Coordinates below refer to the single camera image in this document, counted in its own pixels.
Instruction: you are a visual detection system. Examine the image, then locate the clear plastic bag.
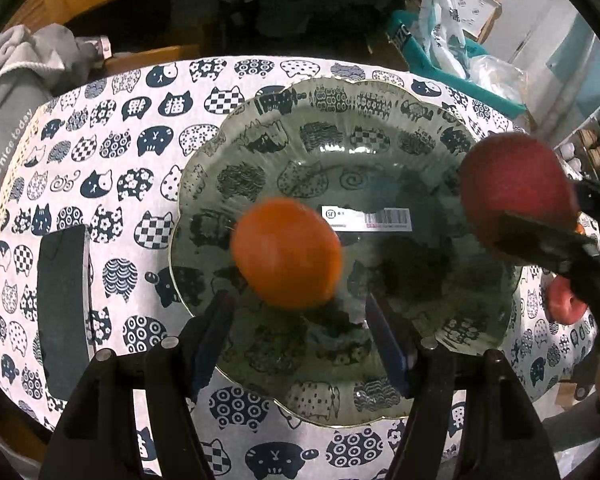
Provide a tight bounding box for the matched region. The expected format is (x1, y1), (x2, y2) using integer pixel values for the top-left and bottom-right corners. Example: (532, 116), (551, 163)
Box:
(467, 55), (528, 111)

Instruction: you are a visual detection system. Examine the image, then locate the teal cardboard box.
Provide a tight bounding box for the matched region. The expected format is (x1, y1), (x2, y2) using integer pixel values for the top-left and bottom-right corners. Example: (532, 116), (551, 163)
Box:
(385, 10), (528, 116)

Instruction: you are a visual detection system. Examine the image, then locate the grey hoodie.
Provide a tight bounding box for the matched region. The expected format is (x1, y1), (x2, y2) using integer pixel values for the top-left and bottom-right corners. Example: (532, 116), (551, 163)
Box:
(0, 22), (107, 221)

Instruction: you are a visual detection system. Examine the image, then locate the scalloped clear glass plate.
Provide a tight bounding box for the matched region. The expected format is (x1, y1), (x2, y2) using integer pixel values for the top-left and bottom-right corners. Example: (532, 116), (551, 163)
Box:
(169, 77), (523, 428)

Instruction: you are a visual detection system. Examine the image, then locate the black rectangular pad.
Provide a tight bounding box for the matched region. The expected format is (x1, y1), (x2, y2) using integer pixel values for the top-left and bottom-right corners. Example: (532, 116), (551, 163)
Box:
(36, 225), (92, 402)

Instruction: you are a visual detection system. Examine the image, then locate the cat print tablecloth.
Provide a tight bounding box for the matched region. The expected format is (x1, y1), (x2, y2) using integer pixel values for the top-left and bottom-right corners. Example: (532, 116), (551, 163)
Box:
(0, 55), (600, 480)

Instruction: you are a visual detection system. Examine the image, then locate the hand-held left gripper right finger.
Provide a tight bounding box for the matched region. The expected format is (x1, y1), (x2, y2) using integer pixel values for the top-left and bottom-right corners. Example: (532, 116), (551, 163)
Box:
(365, 292), (563, 480)

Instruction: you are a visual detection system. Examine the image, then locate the dark jacket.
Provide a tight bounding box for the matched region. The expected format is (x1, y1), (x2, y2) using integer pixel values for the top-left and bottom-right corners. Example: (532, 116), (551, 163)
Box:
(170, 0), (406, 56)

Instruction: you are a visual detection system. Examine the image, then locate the red apple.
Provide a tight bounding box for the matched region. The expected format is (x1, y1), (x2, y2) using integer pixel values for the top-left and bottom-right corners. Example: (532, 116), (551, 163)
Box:
(547, 275), (596, 325)
(460, 134), (578, 261)

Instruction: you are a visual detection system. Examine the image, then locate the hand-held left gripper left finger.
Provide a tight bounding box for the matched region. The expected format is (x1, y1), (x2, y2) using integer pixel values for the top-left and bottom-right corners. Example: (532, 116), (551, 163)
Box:
(39, 290), (238, 480)

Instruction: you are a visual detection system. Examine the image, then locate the metal shoe rack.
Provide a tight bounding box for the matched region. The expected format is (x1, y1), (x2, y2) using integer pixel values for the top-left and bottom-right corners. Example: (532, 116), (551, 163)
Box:
(555, 115), (600, 183)

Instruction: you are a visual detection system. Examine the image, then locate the orange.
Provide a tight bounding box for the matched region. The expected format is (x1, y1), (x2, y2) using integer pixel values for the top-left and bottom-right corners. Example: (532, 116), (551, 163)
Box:
(230, 197), (343, 310)

